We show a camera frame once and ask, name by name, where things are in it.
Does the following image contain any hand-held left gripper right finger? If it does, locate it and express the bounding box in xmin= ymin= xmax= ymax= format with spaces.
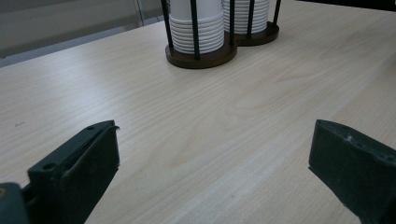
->
xmin=307 ymin=119 xmax=396 ymax=224

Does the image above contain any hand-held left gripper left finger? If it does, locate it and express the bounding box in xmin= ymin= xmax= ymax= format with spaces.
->
xmin=27 ymin=119 xmax=120 ymax=224

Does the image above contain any stack of white paper cups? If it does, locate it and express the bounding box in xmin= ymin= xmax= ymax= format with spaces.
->
xmin=221 ymin=0 xmax=271 ymax=35
xmin=169 ymin=0 xmax=226 ymax=55

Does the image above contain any black wire cup holder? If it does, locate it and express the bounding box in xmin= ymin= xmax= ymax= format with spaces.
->
xmin=160 ymin=0 xmax=280 ymax=70

